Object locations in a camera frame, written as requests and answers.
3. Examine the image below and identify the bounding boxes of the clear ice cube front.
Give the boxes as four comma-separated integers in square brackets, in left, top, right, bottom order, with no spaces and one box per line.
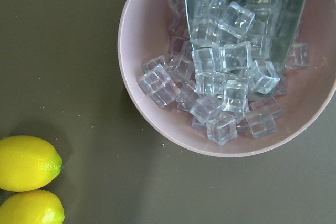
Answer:
[206,112,238,146]

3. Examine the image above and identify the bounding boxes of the pink bowl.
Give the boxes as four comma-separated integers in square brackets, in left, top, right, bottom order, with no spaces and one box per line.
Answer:
[118,0,335,157]

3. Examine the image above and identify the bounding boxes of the yellow lemon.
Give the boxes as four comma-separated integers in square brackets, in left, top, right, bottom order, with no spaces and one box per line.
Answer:
[1,189,65,223]
[1,135,63,192]

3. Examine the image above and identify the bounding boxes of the clear ice cube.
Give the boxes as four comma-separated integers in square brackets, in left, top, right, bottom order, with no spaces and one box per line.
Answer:
[206,112,238,146]
[138,64,181,108]
[218,1,255,38]

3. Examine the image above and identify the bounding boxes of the metal ice scoop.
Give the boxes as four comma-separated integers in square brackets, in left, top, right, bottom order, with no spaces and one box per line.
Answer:
[184,0,308,101]

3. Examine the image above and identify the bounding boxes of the clear ice cube left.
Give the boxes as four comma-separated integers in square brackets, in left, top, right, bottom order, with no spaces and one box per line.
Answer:
[138,64,181,108]

